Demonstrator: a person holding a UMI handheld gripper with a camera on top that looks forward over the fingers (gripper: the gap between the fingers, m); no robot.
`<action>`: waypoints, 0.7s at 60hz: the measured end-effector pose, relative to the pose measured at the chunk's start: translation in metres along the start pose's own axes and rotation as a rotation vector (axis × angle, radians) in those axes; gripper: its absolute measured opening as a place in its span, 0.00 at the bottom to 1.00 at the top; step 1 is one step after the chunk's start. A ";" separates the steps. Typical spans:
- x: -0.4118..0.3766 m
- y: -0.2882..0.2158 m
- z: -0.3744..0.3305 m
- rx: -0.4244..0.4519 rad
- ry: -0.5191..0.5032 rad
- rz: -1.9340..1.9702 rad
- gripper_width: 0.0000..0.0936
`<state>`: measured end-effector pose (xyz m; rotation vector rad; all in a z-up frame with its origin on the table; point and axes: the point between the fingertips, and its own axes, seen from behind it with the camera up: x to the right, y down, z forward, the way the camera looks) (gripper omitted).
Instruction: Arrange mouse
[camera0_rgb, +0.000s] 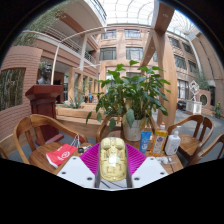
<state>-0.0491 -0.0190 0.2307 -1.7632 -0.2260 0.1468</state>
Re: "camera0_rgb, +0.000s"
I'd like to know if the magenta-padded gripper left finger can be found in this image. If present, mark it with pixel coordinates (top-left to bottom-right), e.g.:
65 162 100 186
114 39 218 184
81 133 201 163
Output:
56 142 102 189

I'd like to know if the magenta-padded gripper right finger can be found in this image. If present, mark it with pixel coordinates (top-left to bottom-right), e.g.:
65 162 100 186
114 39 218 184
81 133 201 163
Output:
125 143 169 189

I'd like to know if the yellow computer mouse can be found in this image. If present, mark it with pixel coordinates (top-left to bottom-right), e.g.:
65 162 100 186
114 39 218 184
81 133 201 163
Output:
98 136 128 183

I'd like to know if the clear plastic packet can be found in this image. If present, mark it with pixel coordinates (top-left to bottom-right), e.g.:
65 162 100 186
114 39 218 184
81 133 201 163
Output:
156 155 176 165

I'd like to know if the blue squeeze tube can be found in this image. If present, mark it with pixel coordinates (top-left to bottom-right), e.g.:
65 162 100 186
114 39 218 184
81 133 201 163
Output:
139 129 153 155

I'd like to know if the yellow dish soap bottle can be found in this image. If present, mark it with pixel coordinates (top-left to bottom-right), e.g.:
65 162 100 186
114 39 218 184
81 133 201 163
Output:
151 122 169 158

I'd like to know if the white pump bottle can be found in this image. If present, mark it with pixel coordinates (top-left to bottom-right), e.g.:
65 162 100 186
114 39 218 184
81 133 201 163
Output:
164 125 182 157

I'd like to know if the wooden planter box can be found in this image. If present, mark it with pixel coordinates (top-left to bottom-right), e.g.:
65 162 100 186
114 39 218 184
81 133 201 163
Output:
55 103 104 139

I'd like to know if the wooden armchair holding red bag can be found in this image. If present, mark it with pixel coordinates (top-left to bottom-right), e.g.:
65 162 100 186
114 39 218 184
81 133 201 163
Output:
13 113 89 174

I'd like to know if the spiky green agave plant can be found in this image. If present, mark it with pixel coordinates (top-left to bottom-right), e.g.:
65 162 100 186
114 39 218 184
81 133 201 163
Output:
63 94 86 110

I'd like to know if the green plant in white pot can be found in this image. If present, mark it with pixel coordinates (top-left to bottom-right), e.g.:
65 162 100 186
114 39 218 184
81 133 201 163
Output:
85 59 172 142

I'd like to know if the white abstract sculpture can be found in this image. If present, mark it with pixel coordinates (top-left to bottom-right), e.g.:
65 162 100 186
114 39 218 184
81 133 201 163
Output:
185 79 203 115

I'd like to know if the dark bust statue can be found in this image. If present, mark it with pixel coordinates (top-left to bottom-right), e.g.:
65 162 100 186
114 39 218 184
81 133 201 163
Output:
36 63 53 86

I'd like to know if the dark red wooden pedestal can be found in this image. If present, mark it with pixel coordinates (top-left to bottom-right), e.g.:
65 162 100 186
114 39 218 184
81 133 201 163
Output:
25 84 65 146

